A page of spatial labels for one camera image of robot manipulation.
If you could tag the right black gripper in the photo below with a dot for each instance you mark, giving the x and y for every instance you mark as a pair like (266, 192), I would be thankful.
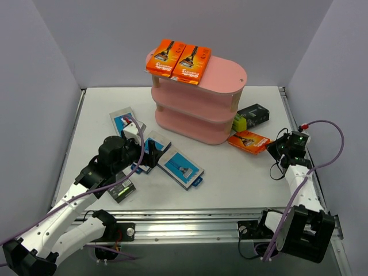
(276, 146)

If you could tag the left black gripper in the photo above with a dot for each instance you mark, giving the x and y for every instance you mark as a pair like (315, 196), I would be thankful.
(147, 155)

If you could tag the blue razor box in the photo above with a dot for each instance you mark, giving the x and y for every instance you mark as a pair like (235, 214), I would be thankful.
(180, 168)
(116, 118)
(155, 146)

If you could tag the small orange razor box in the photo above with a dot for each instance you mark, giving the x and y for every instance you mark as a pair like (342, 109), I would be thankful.
(249, 142)

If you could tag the black green razor box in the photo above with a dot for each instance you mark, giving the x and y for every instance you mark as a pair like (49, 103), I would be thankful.
(122, 190)
(250, 117)

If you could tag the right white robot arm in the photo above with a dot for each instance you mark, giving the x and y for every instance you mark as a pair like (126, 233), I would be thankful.
(304, 229)

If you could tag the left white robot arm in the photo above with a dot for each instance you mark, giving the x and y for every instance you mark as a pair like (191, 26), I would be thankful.
(42, 248)

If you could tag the pink three-tier shelf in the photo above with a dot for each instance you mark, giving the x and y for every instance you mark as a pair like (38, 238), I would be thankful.
(202, 112)

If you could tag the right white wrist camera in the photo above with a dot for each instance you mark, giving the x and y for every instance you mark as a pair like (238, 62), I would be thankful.
(304, 129)

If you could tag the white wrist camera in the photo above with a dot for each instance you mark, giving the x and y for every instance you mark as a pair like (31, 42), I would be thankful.
(304, 129)
(131, 129)

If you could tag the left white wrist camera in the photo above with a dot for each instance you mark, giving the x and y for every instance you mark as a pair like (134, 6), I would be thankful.
(131, 129)

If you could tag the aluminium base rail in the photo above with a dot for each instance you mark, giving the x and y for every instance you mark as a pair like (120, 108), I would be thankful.
(186, 227)

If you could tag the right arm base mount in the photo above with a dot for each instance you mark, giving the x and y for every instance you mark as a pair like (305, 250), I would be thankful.
(251, 230)

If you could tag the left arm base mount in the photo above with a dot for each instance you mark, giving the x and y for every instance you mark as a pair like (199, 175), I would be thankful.
(113, 237)

